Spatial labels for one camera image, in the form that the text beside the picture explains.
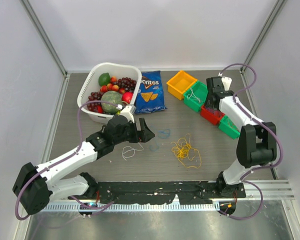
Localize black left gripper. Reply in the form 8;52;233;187
113;117;155;145

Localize white wires bundle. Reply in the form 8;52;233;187
121;142;145;161

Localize blue wires bundle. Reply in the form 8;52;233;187
148;128;171;153

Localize yellow wires bundle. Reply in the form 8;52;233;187
170;133;202;170

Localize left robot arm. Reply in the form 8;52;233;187
12;115;155;220

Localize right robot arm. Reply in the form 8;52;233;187
204;76;277;198

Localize green plastic bin near yellow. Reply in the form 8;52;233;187
183;81;208;113

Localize red plastic bin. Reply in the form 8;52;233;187
200;105;225;126

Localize blue Doritos chip bag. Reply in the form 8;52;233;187
135;70;166;114

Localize green plastic bin far right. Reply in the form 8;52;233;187
218;115;240;139

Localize small watermelon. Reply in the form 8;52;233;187
101;91;122;115

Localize upper purple grape bunch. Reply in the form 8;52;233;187
117;77;137;93

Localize purple grape bunch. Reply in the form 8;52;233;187
117;77;137;93
87;91;104;114

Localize peaches in basket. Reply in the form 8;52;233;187
100;76;126;95

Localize lower purple grape bunch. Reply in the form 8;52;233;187
87;91;104;114

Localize green lime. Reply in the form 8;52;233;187
98;72;111;87

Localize white fruit basket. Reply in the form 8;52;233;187
76;62;143;124

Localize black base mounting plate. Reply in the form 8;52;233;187
67;180;248;205

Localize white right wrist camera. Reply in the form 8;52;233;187
218;72;232;91

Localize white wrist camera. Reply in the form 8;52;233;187
118;104;136;123
218;72;232;91

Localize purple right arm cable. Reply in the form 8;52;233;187
218;63;284;221

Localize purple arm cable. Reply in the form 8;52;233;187
218;63;284;221
14;100;123;221

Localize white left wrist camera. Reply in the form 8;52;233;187
118;104;136;123

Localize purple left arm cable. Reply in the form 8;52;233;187
14;100;123;221

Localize white slotted cable duct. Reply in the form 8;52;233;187
41;201;220;213

